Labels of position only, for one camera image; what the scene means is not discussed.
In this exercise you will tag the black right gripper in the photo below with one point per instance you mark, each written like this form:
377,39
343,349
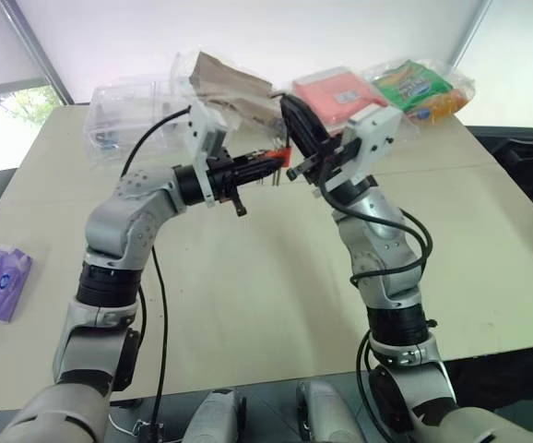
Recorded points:
335,159

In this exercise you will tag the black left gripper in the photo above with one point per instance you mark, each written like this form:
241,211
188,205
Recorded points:
222,177

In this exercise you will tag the red hex key holder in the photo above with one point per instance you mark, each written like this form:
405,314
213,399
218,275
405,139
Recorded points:
284,155

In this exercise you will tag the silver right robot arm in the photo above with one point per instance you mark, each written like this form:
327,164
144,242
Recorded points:
382,258

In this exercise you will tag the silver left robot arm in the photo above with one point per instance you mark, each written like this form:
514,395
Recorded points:
123,221

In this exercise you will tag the silver hex key in holder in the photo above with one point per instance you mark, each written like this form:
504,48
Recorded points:
277,178

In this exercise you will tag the pink cloth package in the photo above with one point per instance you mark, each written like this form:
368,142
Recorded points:
326,92

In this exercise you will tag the plastic wrapped brown paper bag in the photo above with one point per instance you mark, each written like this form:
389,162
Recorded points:
229,78

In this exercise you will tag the green orange sponge package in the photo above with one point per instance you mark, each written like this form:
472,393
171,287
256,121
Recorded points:
409,83

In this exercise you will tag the clear plastic container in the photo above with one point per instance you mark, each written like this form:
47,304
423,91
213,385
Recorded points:
123,106

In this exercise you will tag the black bulky object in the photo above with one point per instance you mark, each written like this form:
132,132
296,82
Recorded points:
524,152

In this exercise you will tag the silver rounded shape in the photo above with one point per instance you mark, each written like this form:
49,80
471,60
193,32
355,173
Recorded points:
218,415
326,410

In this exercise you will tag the small metal clip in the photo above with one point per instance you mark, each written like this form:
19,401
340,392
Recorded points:
149,427

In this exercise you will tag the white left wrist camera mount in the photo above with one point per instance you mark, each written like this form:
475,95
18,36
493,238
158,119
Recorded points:
202,129

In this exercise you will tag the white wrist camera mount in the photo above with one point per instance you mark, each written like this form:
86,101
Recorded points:
377,134
202,129

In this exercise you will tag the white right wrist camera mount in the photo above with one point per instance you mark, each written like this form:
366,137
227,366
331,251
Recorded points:
377,134

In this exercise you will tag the grey window frame bar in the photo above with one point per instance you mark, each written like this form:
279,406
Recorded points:
40,51

